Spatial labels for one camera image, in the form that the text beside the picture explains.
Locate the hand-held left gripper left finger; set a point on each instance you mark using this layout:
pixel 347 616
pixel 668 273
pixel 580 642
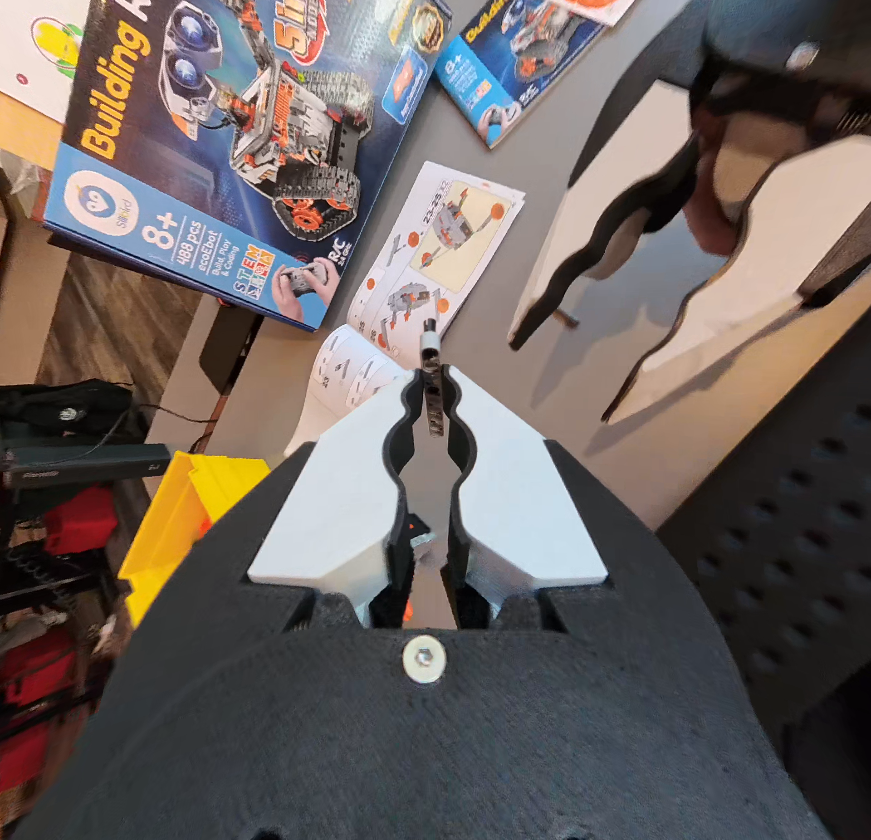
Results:
pixel 326 513

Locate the short grey toy beam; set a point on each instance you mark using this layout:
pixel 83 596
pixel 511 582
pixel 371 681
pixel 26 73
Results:
pixel 434 404

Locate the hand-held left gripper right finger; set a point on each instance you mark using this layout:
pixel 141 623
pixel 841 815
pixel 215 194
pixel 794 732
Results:
pixel 524 513

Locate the small blue booklet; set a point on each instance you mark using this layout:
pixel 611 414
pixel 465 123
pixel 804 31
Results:
pixel 517 57

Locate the white sheet with green drawing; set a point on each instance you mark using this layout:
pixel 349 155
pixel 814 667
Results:
pixel 41 10

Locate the grey desk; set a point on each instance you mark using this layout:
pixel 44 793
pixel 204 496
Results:
pixel 544 173

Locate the black bag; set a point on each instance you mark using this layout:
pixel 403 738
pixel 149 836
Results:
pixel 61 411

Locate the open instruction booklet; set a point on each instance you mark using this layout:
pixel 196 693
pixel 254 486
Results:
pixel 449 241

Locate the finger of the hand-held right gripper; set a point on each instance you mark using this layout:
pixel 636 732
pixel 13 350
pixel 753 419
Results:
pixel 769 262
pixel 612 173

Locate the black perforated office chair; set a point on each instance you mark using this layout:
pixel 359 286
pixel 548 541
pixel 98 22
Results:
pixel 782 547

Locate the yellow plastic storage bin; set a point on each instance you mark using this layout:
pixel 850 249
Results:
pixel 177 527

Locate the person's right hand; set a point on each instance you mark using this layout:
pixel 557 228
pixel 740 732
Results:
pixel 711 231

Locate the blue robot toy box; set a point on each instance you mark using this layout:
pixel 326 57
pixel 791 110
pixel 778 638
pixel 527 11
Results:
pixel 224 139

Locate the red plastic case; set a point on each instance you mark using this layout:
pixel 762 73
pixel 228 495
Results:
pixel 24 758
pixel 37 666
pixel 81 520

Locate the black rectangular case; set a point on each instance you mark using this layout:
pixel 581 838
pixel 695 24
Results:
pixel 81 466

